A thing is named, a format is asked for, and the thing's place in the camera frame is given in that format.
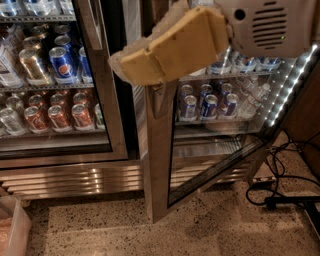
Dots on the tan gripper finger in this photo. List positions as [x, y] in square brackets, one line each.
[184, 41]

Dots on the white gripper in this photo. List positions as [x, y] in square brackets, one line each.
[266, 28]

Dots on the glass fridge door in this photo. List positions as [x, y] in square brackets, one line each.
[78, 26]
[164, 136]

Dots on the steel fridge bottom grille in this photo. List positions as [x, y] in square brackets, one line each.
[111, 177]

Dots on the silver blue energy can right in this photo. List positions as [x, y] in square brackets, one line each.
[268, 63]

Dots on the silver blue energy can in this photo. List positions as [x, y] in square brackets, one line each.
[221, 66]
[243, 64]
[268, 63]

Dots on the silver blue energy can middle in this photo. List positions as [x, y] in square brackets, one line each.
[243, 64]

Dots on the silver blue energy can left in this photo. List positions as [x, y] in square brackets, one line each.
[221, 66]

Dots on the clear water bottle back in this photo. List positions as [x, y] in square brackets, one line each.
[247, 84]

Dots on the clear water bottle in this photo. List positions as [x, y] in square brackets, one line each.
[247, 84]
[255, 99]

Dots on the blue Pepsi can lower left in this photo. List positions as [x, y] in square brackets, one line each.
[188, 108]

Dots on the blue pepsi can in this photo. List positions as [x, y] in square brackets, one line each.
[228, 107]
[209, 107]
[188, 108]
[64, 66]

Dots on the blue Pepsi can lower middle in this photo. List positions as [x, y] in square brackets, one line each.
[209, 107]

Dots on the clear water bottle front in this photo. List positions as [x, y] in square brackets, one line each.
[255, 99]

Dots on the blue Pepsi can lower right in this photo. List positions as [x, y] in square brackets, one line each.
[228, 107]

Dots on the blue Pepsi can front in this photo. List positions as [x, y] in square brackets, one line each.
[64, 66]

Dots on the red cola can right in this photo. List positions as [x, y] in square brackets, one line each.
[82, 118]

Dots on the red cola can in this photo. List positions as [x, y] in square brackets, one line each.
[36, 119]
[59, 119]
[82, 118]

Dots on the red cola can middle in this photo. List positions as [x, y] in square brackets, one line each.
[59, 119]

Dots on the gold soda can front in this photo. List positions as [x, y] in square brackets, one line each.
[37, 72]

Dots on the red cola can left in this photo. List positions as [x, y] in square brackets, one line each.
[36, 119]

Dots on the silver diet cola can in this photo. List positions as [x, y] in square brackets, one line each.
[12, 121]

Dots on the translucent plastic bin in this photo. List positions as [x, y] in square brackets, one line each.
[14, 227]

